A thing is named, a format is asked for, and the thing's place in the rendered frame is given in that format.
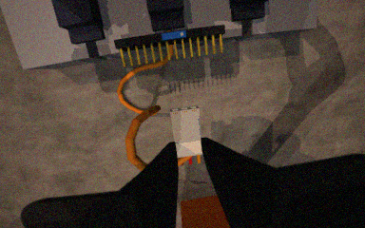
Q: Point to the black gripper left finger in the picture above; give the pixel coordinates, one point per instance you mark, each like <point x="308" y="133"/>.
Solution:
<point x="147" y="201"/>

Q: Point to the black pin header strip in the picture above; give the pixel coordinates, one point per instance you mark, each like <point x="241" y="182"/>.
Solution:
<point x="178" y="35"/>

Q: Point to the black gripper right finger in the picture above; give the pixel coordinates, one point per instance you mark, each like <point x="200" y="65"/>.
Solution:
<point x="255" y="195"/>

